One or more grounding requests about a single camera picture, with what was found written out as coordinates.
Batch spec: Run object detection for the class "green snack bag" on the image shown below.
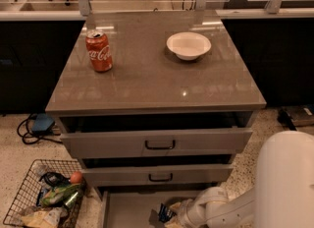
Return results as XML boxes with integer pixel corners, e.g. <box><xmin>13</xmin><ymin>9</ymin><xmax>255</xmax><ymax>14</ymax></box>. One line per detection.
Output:
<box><xmin>39</xmin><ymin>184</ymin><xmax>80</xmax><ymax>206</ymax></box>

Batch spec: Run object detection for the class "yellow snack bag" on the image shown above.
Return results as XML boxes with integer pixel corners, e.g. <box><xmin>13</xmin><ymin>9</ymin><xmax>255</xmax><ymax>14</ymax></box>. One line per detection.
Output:
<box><xmin>21</xmin><ymin>207</ymin><xmax>63</xmax><ymax>228</ymax></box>

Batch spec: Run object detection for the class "top grey drawer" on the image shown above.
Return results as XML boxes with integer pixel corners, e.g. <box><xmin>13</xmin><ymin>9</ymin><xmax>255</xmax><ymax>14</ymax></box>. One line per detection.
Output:
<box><xmin>61</xmin><ymin>128</ymin><xmax>252</xmax><ymax>158</ymax></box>

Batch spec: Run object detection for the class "middle grey drawer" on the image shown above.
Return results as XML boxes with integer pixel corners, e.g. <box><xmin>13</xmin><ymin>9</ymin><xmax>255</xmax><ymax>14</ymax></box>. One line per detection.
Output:
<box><xmin>82</xmin><ymin>164</ymin><xmax>233</xmax><ymax>187</ymax></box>

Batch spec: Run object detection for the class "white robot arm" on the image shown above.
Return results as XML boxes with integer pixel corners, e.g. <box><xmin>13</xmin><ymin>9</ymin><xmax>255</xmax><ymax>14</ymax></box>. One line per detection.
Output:
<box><xmin>165</xmin><ymin>131</ymin><xmax>314</xmax><ymax>228</ymax></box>

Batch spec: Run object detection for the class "black floor cable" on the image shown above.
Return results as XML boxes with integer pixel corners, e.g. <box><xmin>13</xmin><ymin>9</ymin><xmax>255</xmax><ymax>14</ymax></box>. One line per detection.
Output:
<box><xmin>17</xmin><ymin>113</ymin><xmax>63</xmax><ymax>145</ymax></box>

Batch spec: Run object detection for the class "grey drawer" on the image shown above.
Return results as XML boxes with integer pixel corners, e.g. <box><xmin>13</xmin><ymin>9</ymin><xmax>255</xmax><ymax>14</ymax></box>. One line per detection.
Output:
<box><xmin>97</xmin><ymin>186</ymin><xmax>220</xmax><ymax>228</ymax></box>
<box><xmin>82</xmin><ymin>164</ymin><xmax>233</xmax><ymax>187</ymax></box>
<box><xmin>61</xmin><ymin>128</ymin><xmax>252</xmax><ymax>158</ymax></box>

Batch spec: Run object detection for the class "bottom grey drawer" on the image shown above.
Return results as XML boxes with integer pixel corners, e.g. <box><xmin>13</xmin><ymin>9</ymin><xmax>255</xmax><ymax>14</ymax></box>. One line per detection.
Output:
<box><xmin>97</xmin><ymin>186</ymin><xmax>220</xmax><ymax>228</ymax></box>

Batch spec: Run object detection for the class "grey drawer cabinet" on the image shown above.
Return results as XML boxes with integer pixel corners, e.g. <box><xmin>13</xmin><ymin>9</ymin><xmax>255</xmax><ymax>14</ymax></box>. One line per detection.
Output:
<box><xmin>45</xmin><ymin>10</ymin><xmax>268</xmax><ymax>228</ymax></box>

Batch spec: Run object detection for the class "red coca-cola can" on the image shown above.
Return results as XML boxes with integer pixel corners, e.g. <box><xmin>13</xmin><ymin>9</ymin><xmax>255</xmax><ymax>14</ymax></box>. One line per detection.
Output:
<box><xmin>85</xmin><ymin>29</ymin><xmax>113</xmax><ymax>72</ymax></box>

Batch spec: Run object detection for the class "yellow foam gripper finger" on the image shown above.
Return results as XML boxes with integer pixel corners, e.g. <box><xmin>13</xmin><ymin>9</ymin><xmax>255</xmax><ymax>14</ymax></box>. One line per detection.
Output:
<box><xmin>170</xmin><ymin>199</ymin><xmax>188</xmax><ymax>213</ymax></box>
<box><xmin>164</xmin><ymin>218</ymin><xmax>183</xmax><ymax>228</ymax></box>

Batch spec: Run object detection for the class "dark blue rxbar wrapper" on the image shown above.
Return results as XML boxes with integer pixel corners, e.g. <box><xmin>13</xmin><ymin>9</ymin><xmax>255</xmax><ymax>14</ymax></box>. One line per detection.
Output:
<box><xmin>158</xmin><ymin>203</ymin><xmax>176</xmax><ymax>223</ymax></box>

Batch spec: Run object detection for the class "white bowl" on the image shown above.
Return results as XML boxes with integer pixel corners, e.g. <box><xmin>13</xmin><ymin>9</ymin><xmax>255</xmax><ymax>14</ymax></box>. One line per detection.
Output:
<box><xmin>167</xmin><ymin>32</ymin><xmax>211</xmax><ymax>61</ymax></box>

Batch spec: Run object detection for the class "orange ball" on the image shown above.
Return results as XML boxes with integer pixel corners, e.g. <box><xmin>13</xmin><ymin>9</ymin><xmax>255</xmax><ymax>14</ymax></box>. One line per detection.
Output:
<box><xmin>70</xmin><ymin>171</ymin><xmax>82</xmax><ymax>184</ymax></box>

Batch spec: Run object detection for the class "blue foot pedal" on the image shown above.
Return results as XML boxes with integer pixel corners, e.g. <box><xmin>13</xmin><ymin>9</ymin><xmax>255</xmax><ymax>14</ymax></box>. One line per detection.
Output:
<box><xmin>31</xmin><ymin>113</ymin><xmax>55</xmax><ymax>134</ymax></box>

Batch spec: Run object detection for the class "black rolling cart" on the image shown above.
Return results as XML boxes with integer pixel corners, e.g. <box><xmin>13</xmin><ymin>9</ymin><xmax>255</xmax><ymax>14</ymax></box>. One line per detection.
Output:
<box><xmin>278</xmin><ymin>105</ymin><xmax>314</xmax><ymax>131</ymax></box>

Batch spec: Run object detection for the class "black wire basket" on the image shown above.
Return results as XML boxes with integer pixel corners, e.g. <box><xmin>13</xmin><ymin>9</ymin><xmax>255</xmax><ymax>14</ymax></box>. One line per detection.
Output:
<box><xmin>3</xmin><ymin>159</ymin><xmax>85</xmax><ymax>228</ymax></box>

